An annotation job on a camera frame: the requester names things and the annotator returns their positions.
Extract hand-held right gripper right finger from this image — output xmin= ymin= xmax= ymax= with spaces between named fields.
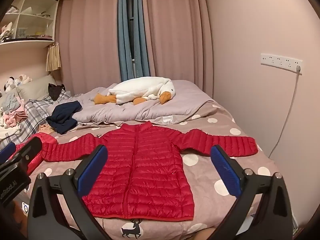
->
xmin=210 ymin=145 xmax=293 ymax=240

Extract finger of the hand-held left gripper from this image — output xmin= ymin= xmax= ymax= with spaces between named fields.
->
xmin=0 ymin=142 xmax=17 ymax=164
xmin=10 ymin=136 xmax=43 ymax=167

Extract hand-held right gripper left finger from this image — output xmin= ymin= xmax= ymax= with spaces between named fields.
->
xmin=27 ymin=144 xmax=109 ymax=240

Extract red puffer jacket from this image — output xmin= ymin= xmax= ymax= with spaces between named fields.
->
xmin=9 ymin=133 xmax=58 ymax=175
xmin=41 ymin=121 xmax=259 ymax=222

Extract white knit cloth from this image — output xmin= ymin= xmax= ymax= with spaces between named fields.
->
xmin=0 ymin=124 xmax=22 ymax=140

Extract folded red puffer jacket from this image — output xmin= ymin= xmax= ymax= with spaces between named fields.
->
xmin=9 ymin=133 xmax=58 ymax=175

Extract peach cloth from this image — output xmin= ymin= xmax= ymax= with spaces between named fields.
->
xmin=39 ymin=124 xmax=55 ymax=135

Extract pink garment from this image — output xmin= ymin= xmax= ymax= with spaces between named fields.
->
xmin=2 ymin=106 xmax=28 ymax=128

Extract plaid blanket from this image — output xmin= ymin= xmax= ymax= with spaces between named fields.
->
xmin=0 ymin=89 xmax=73 ymax=150

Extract navy blue garment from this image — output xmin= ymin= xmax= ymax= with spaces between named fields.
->
xmin=46 ymin=100 xmax=83 ymax=135

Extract grey garment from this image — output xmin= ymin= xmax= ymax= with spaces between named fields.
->
xmin=0 ymin=91 xmax=25 ymax=112

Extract beige pillow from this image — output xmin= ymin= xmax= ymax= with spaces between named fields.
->
xmin=16 ymin=74 xmax=63 ymax=101

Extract black garment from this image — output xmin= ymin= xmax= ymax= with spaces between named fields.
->
xmin=48 ymin=83 xmax=66 ymax=101

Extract grey duvet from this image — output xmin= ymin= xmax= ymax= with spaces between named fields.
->
xmin=47 ymin=79 xmax=215 ymax=126

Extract black and white plush toy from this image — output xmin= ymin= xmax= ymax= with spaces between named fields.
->
xmin=4 ymin=77 xmax=16 ymax=92

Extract pale pink plush toy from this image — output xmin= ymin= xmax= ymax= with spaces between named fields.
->
xmin=15 ymin=74 xmax=33 ymax=85

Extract hanging straw fringe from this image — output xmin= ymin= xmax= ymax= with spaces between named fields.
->
xmin=46 ymin=42 xmax=62 ymax=72

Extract white goose plush toy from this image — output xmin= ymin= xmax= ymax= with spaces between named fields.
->
xmin=94 ymin=77 xmax=175 ymax=105

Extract white toy figure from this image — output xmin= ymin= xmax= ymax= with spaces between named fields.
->
xmin=0 ymin=22 xmax=13 ymax=42

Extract wide pink curtain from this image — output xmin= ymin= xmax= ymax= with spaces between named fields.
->
xmin=59 ymin=0 xmax=125 ymax=97

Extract blue curtain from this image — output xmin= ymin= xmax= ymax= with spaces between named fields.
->
xmin=117 ymin=0 xmax=150 ymax=82

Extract white wall shelf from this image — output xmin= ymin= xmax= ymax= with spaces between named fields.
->
xmin=0 ymin=0 xmax=59 ymax=46

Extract white wall socket strip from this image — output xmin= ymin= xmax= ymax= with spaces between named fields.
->
xmin=260 ymin=53 xmax=303 ymax=74

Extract white plug with cable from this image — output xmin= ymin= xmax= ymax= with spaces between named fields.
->
xmin=269 ymin=65 xmax=302 ymax=158

